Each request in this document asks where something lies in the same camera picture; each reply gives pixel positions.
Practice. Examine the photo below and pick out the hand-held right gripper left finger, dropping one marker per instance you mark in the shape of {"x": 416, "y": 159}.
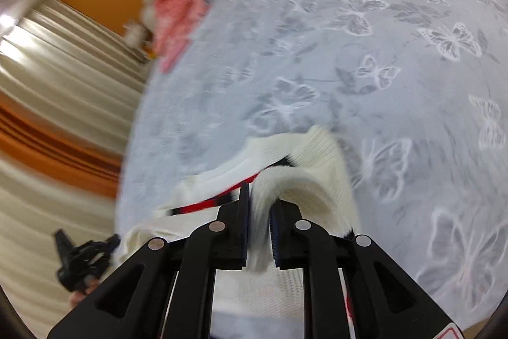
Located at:
{"x": 244, "y": 227}

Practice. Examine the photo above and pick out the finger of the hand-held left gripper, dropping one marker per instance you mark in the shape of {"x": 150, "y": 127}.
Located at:
{"x": 109, "y": 243}

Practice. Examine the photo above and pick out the white knit sweater red stripes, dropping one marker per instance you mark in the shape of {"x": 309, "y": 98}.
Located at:
{"x": 317, "y": 164}

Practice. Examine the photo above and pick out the pink cloth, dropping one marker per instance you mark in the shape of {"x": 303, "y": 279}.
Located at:
{"x": 178, "y": 13}

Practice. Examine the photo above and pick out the person's left hand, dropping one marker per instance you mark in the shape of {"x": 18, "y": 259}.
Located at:
{"x": 83, "y": 293}

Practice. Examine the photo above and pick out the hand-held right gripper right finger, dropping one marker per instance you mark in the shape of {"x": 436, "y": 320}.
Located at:
{"x": 274, "y": 239}

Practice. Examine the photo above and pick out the grey butterfly print bedspread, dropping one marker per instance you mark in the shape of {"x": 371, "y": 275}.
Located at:
{"x": 357, "y": 85}

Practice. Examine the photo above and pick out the beige curtain with orange stripe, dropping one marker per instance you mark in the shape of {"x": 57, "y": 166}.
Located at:
{"x": 59, "y": 92}

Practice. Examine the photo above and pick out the small pale object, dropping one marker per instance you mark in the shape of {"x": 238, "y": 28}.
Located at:
{"x": 134, "y": 32}

